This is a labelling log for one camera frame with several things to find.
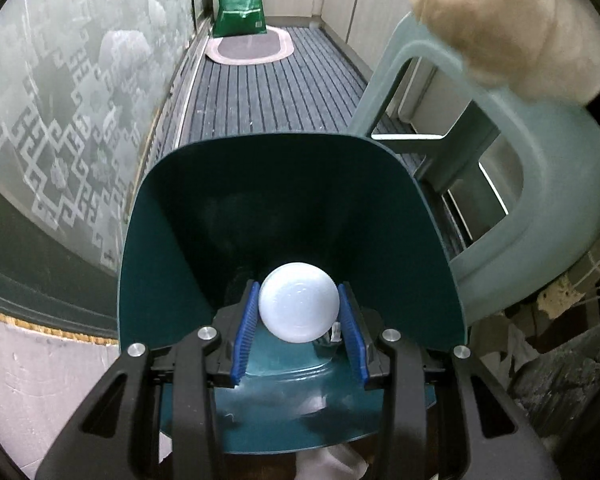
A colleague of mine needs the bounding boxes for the white round ball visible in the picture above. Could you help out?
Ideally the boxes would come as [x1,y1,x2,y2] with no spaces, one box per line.
[259,262,340,344]

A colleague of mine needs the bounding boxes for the oval pink grey mat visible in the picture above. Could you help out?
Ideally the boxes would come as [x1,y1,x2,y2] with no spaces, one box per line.
[206,26,294,66]

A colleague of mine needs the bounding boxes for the teal plastic trash bin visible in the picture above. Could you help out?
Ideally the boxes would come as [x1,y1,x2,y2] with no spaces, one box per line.
[118,133,466,455]

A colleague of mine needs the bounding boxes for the white knit sleeve forearm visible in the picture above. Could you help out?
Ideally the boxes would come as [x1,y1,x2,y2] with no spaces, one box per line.
[408,0,600,105]

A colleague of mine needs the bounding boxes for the green rice bag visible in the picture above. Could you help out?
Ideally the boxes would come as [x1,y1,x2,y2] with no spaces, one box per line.
[212,0,266,38]

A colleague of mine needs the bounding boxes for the grey green plastic chair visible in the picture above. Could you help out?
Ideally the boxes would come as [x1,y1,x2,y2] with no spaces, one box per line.
[346,12,600,328]

